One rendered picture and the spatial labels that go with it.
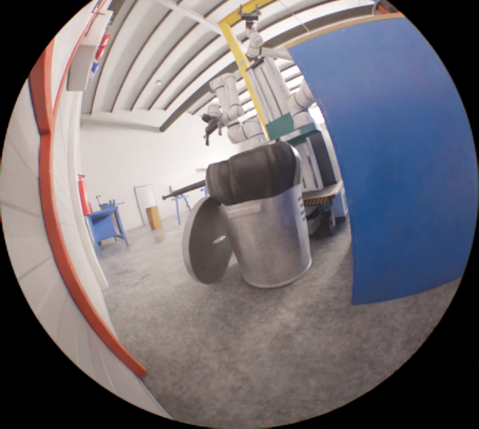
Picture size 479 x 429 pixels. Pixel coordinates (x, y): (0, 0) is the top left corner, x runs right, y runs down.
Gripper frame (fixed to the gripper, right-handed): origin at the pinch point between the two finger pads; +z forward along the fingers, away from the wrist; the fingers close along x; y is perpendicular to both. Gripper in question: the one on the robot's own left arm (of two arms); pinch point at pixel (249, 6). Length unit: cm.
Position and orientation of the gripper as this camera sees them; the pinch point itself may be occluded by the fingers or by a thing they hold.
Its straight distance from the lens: 142.3
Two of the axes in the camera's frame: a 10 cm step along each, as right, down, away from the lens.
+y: 1.1, -9.9, -0.7
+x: 9.9, 1.1, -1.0
